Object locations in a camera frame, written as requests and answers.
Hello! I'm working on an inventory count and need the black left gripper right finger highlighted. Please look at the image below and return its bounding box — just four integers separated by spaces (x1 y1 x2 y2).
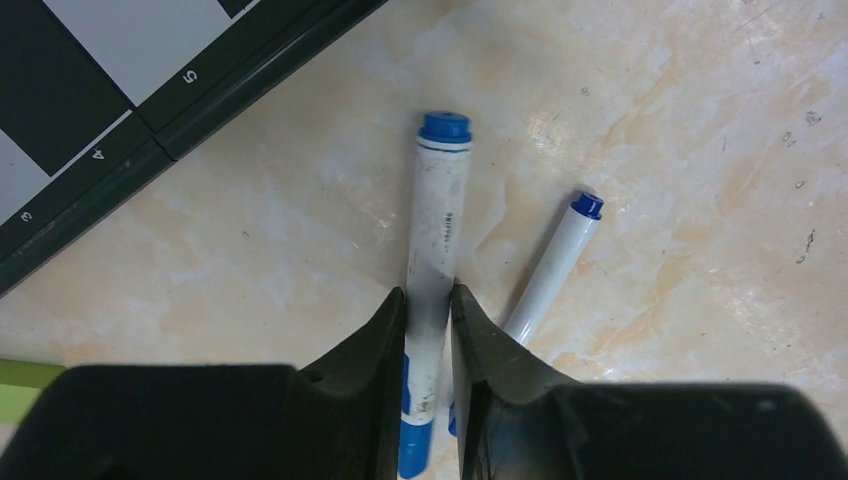
451 284 847 479

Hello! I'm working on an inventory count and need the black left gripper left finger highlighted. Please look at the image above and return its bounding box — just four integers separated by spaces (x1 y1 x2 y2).
1 289 406 479

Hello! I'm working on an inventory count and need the white marker blue cap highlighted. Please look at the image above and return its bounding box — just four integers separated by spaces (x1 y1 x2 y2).
397 111 472 479

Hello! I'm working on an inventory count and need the black grey chessboard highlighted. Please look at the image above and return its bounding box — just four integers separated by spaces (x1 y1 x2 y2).
1 0 378 291

